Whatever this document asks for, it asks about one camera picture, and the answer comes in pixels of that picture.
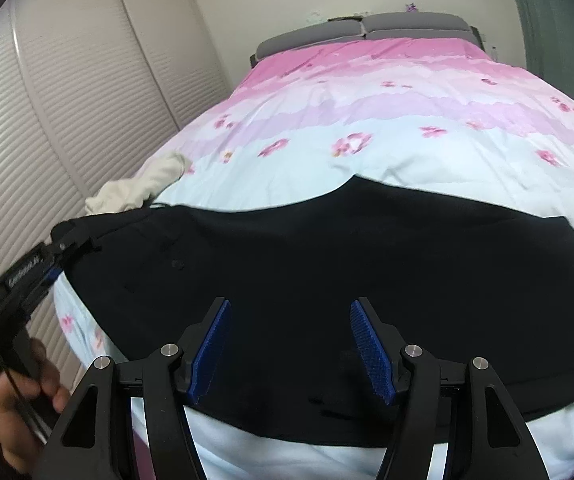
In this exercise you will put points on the dark flat item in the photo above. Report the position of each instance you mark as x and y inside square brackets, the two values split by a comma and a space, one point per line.
[344, 19]

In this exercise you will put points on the small purple toy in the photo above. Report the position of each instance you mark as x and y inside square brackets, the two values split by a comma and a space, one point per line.
[411, 8]

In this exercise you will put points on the person's left hand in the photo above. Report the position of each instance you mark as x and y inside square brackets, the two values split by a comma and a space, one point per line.
[2, 420]

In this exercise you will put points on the grey headboard cushion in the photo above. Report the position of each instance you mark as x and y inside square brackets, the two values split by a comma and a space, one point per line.
[307, 37]
[417, 24]

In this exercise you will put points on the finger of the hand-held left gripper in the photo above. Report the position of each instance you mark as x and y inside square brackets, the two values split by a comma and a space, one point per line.
[49, 277]
[77, 237]

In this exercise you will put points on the folded beige garment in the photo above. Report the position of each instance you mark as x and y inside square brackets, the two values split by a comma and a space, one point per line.
[132, 190]

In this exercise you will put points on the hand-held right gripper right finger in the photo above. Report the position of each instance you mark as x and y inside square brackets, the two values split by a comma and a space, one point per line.
[372, 355]

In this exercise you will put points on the green curtain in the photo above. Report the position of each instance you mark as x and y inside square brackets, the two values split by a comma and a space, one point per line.
[562, 25]

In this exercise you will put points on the pink floral blanket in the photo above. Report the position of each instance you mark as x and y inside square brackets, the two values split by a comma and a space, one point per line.
[367, 110]

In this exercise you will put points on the white louvered closet door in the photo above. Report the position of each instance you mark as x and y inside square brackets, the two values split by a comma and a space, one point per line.
[92, 75]
[177, 35]
[12, 150]

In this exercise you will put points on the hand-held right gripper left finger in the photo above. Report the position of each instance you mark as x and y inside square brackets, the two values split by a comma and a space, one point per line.
[209, 355]

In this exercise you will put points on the black pants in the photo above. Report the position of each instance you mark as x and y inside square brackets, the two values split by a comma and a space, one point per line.
[317, 260]

